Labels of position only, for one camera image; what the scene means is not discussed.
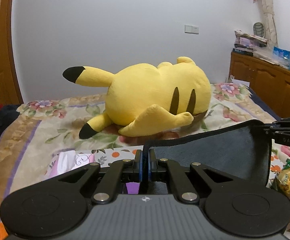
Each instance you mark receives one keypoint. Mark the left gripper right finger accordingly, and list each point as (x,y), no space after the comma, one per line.
(173,175)

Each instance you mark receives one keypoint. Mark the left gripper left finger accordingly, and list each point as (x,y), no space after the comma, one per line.
(117,179)

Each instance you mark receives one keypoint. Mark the purple and grey towel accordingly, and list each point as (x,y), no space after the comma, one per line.
(241,150)

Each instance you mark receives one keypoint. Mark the wooden sideboard cabinet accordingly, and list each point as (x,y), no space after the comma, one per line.
(271,83)

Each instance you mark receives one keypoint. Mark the pink tissue box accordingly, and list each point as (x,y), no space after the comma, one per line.
(66,161)

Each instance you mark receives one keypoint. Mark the blue white box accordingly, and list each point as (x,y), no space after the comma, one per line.
(281,56)

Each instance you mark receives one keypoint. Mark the floral bed quilt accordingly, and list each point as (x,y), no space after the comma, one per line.
(33,133)

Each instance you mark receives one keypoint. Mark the stack of magazines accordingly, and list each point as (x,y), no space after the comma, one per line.
(248,42)

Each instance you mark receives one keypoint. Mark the yellow Pikachu plush toy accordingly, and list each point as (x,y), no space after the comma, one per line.
(144,99)

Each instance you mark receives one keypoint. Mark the tied beige curtain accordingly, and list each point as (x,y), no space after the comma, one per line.
(269,22)

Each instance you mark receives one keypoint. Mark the white wall switch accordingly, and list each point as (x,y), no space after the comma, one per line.
(191,29)

